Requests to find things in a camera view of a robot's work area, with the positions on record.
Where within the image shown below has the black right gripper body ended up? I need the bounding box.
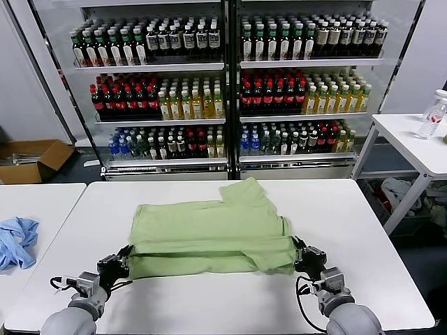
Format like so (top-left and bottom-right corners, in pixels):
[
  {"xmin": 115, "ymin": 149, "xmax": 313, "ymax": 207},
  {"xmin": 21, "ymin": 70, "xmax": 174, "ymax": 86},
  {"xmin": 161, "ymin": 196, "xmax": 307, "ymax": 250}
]
[{"xmin": 295, "ymin": 246, "xmax": 328, "ymax": 276}]

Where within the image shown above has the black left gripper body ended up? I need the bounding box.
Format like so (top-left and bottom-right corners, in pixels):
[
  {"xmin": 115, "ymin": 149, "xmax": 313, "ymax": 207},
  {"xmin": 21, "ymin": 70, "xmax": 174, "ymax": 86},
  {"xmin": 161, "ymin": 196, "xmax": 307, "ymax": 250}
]
[{"xmin": 96, "ymin": 253, "xmax": 133, "ymax": 289}]

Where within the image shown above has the light green polo shirt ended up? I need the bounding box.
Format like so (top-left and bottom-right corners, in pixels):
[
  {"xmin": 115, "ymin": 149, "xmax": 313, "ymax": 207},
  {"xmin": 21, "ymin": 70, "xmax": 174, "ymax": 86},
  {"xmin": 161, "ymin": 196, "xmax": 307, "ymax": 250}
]
[{"xmin": 129, "ymin": 177, "xmax": 296, "ymax": 280}]

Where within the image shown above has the dark laundry basket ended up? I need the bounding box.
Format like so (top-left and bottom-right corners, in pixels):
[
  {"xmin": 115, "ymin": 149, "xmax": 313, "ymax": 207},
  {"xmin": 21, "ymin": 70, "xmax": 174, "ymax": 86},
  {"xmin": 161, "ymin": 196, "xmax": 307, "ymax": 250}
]
[{"xmin": 358, "ymin": 178, "xmax": 447, "ymax": 231}]

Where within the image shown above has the crumpled light blue garment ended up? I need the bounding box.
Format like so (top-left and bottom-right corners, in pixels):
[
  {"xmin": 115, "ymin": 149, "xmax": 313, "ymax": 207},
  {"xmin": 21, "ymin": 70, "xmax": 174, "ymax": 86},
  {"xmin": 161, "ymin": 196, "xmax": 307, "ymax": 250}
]
[{"xmin": 0, "ymin": 216, "xmax": 40, "ymax": 271}]

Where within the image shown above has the crumpled white garment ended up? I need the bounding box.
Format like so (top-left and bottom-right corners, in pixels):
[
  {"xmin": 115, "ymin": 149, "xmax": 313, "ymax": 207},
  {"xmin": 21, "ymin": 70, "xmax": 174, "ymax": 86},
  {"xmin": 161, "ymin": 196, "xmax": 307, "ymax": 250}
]
[{"xmin": 380, "ymin": 177, "xmax": 423, "ymax": 212}]

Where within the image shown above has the open cardboard box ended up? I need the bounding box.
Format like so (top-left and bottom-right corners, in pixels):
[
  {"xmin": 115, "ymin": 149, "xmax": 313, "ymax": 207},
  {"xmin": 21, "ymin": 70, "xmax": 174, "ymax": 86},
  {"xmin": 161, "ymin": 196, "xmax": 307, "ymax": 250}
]
[{"xmin": 0, "ymin": 139, "xmax": 76, "ymax": 185}]

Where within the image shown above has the crumpled pale green garment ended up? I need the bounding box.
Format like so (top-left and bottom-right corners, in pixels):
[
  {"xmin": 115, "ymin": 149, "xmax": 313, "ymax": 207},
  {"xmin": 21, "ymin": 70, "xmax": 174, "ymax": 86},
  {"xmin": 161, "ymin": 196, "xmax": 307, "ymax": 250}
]
[{"xmin": 423, "ymin": 183, "xmax": 447, "ymax": 228}]

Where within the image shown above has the clear plastic packet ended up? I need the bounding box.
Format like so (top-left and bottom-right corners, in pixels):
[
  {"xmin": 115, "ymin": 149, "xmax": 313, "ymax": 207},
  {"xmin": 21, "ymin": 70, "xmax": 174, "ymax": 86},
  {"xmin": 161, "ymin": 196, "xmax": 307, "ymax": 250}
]
[{"xmin": 10, "ymin": 151, "xmax": 45, "ymax": 165}]

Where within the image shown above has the white side table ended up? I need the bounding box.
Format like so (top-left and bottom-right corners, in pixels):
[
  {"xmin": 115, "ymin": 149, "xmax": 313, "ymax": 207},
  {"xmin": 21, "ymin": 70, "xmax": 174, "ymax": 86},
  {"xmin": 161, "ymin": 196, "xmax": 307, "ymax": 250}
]
[{"xmin": 351, "ymin": 113, "xmax": 447, "ymax": 237}]

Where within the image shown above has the glass-door beverage display cabinet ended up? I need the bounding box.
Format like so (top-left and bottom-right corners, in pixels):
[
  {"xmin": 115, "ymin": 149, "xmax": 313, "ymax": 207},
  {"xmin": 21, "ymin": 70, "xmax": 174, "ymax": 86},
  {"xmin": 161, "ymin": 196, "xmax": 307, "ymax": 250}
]
[
  {"xmin": 232, "ymin": 0, "xmax": 427, "ymax": 181},
  {"xmin": 5, "ymin": 0, "xmax": 234, "ymax": 182}
]

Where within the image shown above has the green-cap dark tea bottle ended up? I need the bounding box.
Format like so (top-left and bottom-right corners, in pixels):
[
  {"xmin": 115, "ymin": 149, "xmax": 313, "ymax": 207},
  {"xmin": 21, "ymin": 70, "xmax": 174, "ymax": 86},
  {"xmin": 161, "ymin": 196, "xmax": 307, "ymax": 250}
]
[
  {"xmin": 304, "ymin": 22, "xmax": 316, "ymax": 61},
  {"xmin": 241, "ymin": 22, "xmax": 254, "ymax": 61},
  {"xmin": 71, "ymin": 31, "xmax": 87, "ymax": 68},
  {"xmin": 94, "ymin": 29, "xmax": 111, "ymax": 67},
  {"xmin": 119, "ymin": 28, "xmax": 135, "ymax": 66},
  {"xmin": 279, "ymin": 22, "xmax": 292, "ymax": 61},
  {"xmin": 254, "ymin": 22, "xmax": 267, "ymax": 61},
  {"xmin": 82, "ymin": 30, "xmax": 99, "ymax": 68},
  {"xmin": 291, "ymin": 22, "xmax": 305, "ymax": 61},
  {"xmin": 266, "ymin": 22, "xmax": 279, "ymax": 61},
  {"xmin": 107, "ymin": 29, "xmax": 124, "ymax": 67},
  {"xmin": 132, "ymin": 27, "xmax": 148, "ymax": 66}
]

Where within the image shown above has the navy-label dark drink bottle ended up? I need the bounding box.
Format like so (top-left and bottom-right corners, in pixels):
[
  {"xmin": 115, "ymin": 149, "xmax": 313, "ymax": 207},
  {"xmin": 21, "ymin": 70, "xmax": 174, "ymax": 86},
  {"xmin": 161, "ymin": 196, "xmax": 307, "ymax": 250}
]
[
  {"xmin": 157, "ymin": 24, "xmax": 170, "ymax": 57},
  {"xmin": 182, "ymin": 23, "xmax": 196, "ymax": 56},
  {"xmin": 145, "ymin": 25, "xmax": 159, "ymax": 57},
  {"xmin": 207, "ymin": 22, "xmax": 221, "ymax": 55},
  {"xmin": 168, "ymin": 24, "xmax": 182, "ymax": 56},
  {"xmin": 195, "ymin": 22, "xmax": 209, "ymax": 55}
]

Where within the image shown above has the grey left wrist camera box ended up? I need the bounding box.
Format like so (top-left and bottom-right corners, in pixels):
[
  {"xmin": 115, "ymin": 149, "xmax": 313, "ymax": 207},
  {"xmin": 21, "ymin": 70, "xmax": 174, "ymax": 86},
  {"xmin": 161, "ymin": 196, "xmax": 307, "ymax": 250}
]
[{"xmin": 75, "ymin": 271, "xmax": 101, "ymax": 297}]

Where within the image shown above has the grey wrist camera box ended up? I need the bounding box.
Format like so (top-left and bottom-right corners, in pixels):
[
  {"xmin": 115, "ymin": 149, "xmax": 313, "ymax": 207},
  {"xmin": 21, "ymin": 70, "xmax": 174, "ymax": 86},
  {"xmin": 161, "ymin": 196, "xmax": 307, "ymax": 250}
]
[
  {"xmin": 75, "ymin": 271, "xmax": 101, "ymax": 297},
  {"xmin": 316, "ymin": 267, "xmax": 350, "ymax": 297}
]

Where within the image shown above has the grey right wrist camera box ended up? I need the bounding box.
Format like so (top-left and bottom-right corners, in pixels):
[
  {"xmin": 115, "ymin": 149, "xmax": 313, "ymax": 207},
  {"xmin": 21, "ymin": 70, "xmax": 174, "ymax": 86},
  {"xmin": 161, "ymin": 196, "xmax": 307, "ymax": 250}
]
[{"xmin": 316, "ymin": 267, "xmax": 350, "ymax": 297}]

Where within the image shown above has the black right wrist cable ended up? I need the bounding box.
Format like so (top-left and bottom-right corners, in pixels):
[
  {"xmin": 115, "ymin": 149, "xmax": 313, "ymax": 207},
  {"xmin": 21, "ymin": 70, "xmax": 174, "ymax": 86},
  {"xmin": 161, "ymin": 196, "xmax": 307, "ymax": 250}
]
[{"xmin": 295, "ymin": 275, "xmax": 331, "ymax": 332}]

